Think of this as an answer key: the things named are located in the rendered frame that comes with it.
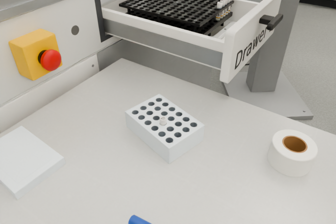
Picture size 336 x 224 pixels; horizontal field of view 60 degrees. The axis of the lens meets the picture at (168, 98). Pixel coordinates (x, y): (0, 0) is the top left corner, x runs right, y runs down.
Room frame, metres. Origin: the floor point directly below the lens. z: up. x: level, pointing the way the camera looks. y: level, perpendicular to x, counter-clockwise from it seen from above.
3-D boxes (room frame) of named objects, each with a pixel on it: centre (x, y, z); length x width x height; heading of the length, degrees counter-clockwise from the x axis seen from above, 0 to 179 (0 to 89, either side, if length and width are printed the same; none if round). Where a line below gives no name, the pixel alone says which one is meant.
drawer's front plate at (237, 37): (0.60, -0.19, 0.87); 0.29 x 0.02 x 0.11; 146
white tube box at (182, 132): (0.40, 0.01, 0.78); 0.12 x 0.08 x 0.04; 41
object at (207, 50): (0.71, -0.02, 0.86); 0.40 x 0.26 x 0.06; 56
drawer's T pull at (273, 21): (0.58, -0.21, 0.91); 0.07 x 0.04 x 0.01; 146
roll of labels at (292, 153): (0.33, -0.20, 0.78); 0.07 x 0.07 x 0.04
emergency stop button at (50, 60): (0.47, 0.22, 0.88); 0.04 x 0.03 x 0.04; 146
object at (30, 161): (0.33, 0.25, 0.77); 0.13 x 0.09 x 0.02; 53
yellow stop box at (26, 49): (0.49, 0.25, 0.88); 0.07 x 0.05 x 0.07; 146
